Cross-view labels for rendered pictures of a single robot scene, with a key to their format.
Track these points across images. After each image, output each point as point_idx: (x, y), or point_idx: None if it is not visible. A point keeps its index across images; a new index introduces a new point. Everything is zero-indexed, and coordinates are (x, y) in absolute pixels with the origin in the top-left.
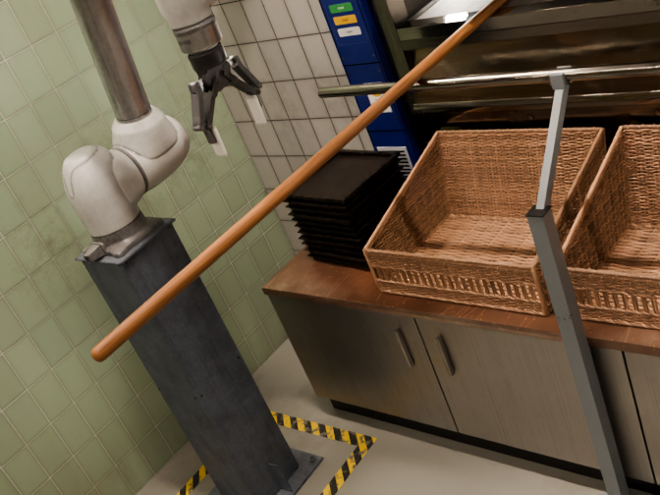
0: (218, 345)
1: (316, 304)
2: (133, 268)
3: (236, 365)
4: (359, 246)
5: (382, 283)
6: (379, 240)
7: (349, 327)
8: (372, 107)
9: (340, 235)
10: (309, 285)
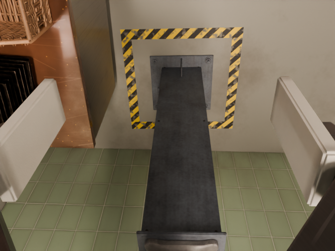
0: (168, 134)
1: (86, 89)
2: (211, 222)
3: (164, 118)
4: (18, 70)
5: (46, 18)
6: (5, 38)
7: (87, 54)
8: None
9: (17, 99)
10: (74, 106)
